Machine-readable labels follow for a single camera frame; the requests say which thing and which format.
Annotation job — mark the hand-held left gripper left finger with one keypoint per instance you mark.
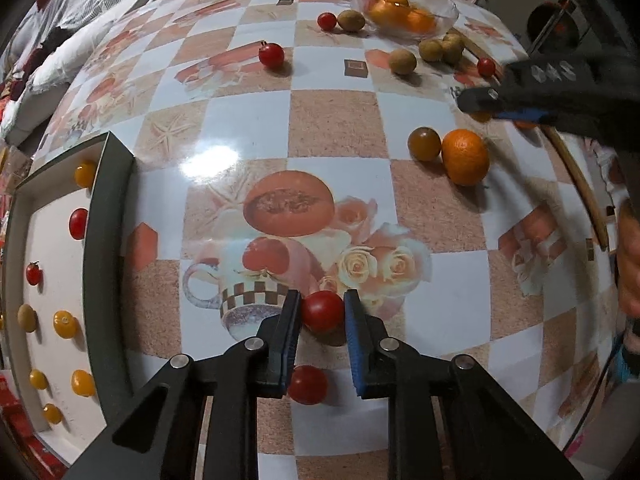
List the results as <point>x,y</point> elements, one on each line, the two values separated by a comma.
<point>290,340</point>

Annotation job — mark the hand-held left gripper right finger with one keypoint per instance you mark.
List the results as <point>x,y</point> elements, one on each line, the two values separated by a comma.
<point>355,340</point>

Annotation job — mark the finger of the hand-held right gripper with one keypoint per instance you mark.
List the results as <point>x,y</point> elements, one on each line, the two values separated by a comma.
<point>520,116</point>
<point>480,100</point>

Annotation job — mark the yellow cherry tomato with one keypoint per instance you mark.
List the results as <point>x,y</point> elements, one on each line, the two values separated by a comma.
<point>38,379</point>
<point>85,173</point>
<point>82,382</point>
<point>51,413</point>
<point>481,115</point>
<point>65,324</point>

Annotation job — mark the red cherry tomato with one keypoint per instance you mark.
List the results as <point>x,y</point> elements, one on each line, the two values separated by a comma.
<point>271,55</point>
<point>33,273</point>
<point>322,310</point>
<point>78,223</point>
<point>307,384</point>
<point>486,66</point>
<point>327,21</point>

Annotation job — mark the dark grey framed tray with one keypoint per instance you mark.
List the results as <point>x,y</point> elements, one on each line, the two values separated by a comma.
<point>55,260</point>

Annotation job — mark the small brown kiwi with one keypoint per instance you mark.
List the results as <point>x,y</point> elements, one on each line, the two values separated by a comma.
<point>402,61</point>
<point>26,318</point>
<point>351,20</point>
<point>431,50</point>
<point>452,51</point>
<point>454,36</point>

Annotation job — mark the person's right forearm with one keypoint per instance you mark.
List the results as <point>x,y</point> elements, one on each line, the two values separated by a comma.
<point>629,260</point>

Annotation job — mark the dark brown cherry tomato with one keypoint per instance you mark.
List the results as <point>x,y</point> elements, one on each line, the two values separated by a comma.
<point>424,143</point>

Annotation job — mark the white appliance dark door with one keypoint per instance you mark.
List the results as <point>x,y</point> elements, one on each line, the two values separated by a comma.
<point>550,15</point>

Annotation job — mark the long curved wooden stick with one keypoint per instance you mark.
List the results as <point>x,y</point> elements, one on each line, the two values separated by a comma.
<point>582,185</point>

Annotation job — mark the clear glass bowl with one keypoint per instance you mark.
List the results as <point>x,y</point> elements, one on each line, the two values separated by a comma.
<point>440,2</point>

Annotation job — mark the small mandarin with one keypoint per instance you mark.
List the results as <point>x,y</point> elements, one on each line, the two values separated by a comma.
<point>381,14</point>

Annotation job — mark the checkered printed tablecloth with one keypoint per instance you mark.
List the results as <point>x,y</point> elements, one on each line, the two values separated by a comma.
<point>330,125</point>

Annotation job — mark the red cardboard box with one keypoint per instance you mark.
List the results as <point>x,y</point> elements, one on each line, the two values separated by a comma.
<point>20,440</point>

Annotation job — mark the white grey quilt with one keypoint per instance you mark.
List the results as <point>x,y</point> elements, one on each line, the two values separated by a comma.
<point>75,45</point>

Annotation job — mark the dark red clothing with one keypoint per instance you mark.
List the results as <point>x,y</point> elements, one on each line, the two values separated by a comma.
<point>50,40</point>

